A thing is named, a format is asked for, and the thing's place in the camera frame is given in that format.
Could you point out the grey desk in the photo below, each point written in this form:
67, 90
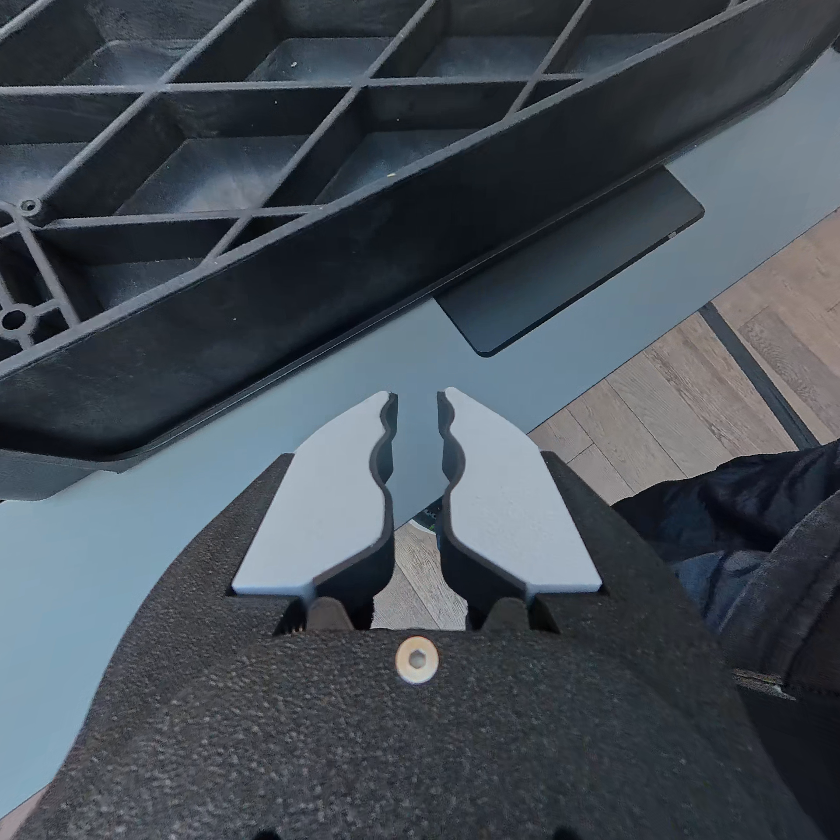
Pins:
72, 590

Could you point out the black flat pad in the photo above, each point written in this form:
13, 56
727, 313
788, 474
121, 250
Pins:
558, 275

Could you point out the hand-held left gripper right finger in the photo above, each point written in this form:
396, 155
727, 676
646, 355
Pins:
512, 505

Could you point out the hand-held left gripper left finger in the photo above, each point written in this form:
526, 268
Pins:
321, 505

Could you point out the person's dark clothing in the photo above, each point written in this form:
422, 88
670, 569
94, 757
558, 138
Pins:
754, 505

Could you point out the black plastic ribbed tray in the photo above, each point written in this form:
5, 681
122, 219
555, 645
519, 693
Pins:
394, 262

